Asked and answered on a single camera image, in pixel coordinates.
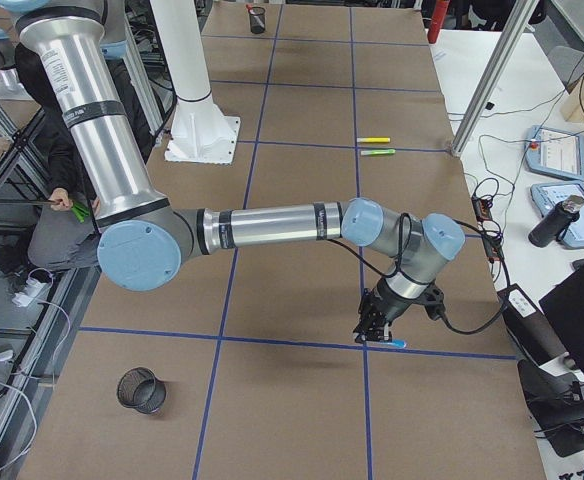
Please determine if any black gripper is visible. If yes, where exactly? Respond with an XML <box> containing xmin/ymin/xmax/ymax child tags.
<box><xmin>353</xmin><ymin>280</ymin><xmax>445</xmax><ymax>344</ymax></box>

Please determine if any blue marker pen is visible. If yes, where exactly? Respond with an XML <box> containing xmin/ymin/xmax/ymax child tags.
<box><xmin>363</xmin><ymin>340</ymin><xmax>407</xmax><ymax>349</ymax></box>

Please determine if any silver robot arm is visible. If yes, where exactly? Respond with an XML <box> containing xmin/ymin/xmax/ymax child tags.
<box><xmin>88</xmin><ymin>1</ymin><xmax>469</xmax><ymax>341</ymax></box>

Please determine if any green marker pen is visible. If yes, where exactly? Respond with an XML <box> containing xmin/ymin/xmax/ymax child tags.
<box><xmin>359</xmin><ymin>148</ymin><xmax>396</xmax><ymax>157</ymax></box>

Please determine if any yellow marker pen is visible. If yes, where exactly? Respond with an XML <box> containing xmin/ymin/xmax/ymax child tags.
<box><xmin>356</xmin><ymin>137</ymin><xmax>391</xmax><ymax>145</ymax></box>

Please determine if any black water bottle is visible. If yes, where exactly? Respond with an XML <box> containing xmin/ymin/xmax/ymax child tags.
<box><xmin>528</xmin><ymin>195</ymin><xmax>584</xmax><ymax>247</ymax></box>

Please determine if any near blue teach pendant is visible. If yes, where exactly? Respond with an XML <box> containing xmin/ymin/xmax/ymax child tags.
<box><xmin>528</xmin><ymin>181</ymin><xmax>584</xmax><ymax>249</ymax></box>

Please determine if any blue teach pendant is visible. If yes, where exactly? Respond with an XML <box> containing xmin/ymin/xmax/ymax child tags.
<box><xmin>525</xmin><ymin>124</ymin><xmax>584</xmax><ymax>180</ymax></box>
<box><xmin>528</xmin><ymin>181</ymin><xmax>584</xmax><ymax>249</ymax></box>

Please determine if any right black mesh cup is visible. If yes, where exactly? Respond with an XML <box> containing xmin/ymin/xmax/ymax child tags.
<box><xmin>116</xmin><ymin>367</ymin><xmax>167</xmax><ymax>415</ymax></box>

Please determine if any black mesh cup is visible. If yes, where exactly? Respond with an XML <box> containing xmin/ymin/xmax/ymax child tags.
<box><xmin>248</xmin><ymin>6</ymin><xmax>266</xmax><ymax>35</ymax></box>
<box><xmin>116</xmin><ymin>367</ymin><xmax>167</xmax><ymax>415</ymax></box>

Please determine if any far blue teach pendant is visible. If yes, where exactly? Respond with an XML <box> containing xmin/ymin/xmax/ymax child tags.
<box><xmin>525</xmin><ymin>124</ymin><xmax>584</xmax><ymax>180</ymax></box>

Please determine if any green handheld tool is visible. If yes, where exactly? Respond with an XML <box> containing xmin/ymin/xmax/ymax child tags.
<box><xmin>70</xmin><ymin>201</ymin><xmax>90</xmax><ymax>223</ymax></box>

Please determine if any seated person in black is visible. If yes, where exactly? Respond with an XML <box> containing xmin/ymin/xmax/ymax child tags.
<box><xmin>13</xmin><ymin>43</ymin><xmax>153</xmax><ymax>271</ymax></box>

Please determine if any red cylinder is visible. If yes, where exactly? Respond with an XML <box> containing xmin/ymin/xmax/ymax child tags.
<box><xmin>427</xmin><ymin>0</ymin><xmax>450</xmax><ymax>44</ymax></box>

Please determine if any left black mesh cup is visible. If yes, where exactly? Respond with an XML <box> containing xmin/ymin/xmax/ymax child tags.
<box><xmin>248</xmin><ymin>6</ymin><xmax>266</xmax><ymax>35</ymax></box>

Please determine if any white power strip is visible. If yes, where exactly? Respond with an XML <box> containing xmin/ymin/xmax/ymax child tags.
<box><xmin>12</xmin><ymin>278</ymin><xmax>48</xmax><ymax>308</ymax></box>

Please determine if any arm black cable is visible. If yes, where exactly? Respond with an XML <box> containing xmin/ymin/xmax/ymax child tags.
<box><xmin>329</xmin><ymin>212</ymin><xmax>512</xmax><ymax>335</ymax></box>

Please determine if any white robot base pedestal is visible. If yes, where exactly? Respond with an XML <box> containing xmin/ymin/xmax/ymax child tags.
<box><xmin>151</xmin><ymin>0</ymin><xmax>241</xmax><ymax>165</ymax></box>

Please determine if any aluminium frame post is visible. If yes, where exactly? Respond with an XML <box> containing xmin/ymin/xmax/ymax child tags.
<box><xmin>450</xmin><ymin>0</ymin><xmax>537</xmax><ymax>158</ymax></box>

